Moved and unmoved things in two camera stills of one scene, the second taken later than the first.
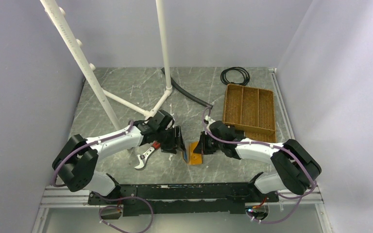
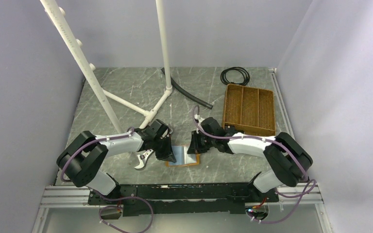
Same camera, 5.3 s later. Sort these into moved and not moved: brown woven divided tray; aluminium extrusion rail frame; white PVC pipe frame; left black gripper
Moved: left black gripper
Not moved: aluminium extrusion rail frame; brown woven divided tray; white PVC pipe frame
